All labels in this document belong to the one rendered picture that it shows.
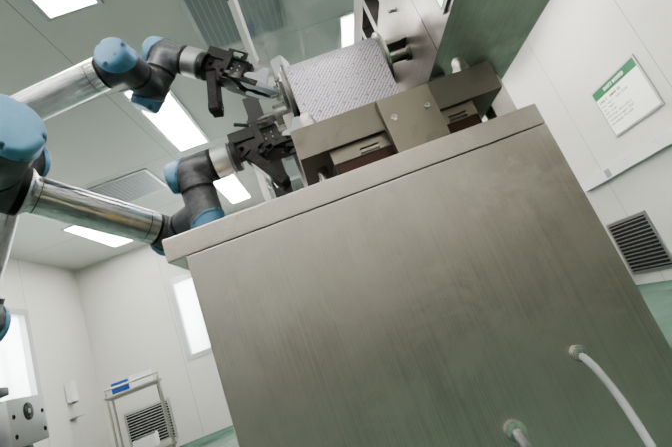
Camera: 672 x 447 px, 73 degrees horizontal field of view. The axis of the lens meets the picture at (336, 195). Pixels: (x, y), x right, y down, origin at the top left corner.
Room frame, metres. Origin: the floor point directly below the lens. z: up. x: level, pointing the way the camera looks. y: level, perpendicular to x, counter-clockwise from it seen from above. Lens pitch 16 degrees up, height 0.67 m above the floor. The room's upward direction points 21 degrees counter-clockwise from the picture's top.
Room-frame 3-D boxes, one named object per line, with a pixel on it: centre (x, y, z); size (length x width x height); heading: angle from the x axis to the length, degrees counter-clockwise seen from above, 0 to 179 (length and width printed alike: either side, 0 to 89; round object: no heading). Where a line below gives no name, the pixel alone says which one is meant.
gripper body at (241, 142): (0.96, 0.13, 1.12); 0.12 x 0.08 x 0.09; 94
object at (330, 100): (0.98, -0.11, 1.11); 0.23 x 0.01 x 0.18; 94
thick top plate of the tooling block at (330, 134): (0.86, -0.16, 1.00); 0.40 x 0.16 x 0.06; 94
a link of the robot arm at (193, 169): (0.95, 0.28, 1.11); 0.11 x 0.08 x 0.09; 94
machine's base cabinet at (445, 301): (1.97, 0.03, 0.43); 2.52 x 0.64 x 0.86; 4
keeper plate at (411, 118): (0.77, -0.18, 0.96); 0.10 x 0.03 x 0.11; 94
